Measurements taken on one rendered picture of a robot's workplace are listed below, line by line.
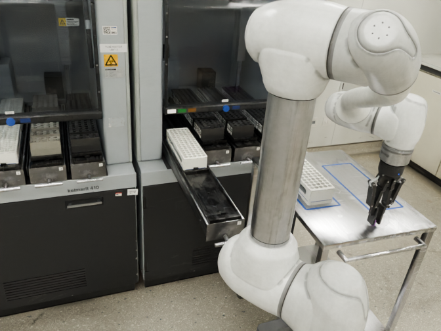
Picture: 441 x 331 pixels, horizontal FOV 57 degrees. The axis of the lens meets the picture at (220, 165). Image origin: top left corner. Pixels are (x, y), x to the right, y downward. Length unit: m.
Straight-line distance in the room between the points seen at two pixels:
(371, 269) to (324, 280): 1.65
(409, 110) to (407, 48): 0.54
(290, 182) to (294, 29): 0.33
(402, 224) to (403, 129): 0.40
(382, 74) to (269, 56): 0.21
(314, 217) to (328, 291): 0.50
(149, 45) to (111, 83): 0.21
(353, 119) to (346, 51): 0.55
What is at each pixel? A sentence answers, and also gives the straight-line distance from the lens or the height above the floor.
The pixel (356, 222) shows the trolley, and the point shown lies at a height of 0.82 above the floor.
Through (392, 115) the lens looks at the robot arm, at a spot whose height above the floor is 1.22.
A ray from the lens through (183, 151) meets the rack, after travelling 1.67.
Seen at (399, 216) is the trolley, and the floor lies 0.82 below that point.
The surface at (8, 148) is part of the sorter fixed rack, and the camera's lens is 1.79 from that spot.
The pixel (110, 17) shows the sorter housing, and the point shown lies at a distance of 1.64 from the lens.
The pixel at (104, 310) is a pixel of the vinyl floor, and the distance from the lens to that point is 2.20.
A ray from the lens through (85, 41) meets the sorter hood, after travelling 1.64.
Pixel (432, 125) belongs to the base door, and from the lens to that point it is 3.73.
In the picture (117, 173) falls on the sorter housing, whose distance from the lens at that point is 1.78.
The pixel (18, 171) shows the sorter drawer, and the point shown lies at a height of 0.80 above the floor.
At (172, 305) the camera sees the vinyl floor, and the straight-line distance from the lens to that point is 2.19.
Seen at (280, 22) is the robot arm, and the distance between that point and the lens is 0.80.
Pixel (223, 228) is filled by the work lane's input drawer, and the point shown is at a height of 0.78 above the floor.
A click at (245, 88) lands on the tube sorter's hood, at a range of 1.85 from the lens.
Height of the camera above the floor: 1.62
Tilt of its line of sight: 29 degrees down
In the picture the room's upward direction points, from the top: 5 degrees clockwise
